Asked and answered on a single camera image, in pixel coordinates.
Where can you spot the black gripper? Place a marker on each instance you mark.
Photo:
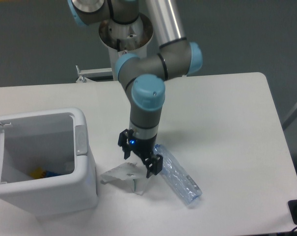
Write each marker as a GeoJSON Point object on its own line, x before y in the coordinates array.
{"type": "Point", "coordinates": [141, 141]}

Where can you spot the white paper carton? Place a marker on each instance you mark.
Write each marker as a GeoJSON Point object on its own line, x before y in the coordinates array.
{"type": "Point", "coordinates": [131, 174]}

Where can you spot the clear blue plastic bottle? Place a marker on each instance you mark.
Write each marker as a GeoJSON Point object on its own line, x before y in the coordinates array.
{"type": "Point", "coordinates": [177, 177]}

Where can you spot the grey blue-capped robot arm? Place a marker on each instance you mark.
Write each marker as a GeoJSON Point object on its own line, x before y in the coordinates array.
{"type": "Point", "coordinates": [150, 50]}

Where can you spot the white open trash can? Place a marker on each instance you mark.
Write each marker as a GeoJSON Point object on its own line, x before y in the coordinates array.
{"type": "Point", "coordinates": [46, 164]}

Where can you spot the blue trash item in bin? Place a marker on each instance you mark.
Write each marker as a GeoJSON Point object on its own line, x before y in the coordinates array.
{"type": "Point", "coordinates": [51, 174]}

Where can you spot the yellow trash item in bin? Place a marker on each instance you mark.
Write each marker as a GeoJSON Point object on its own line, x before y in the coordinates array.
{"type": "Point", "coordinates": [38, 173]}

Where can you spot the white metal base frame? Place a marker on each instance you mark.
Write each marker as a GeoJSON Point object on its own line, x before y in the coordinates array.
{"type": "Point", "coordinates": [94, 75]}

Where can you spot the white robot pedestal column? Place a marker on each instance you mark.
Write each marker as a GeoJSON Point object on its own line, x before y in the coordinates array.
{"type": "Point", "coordinates": [132, 38]}

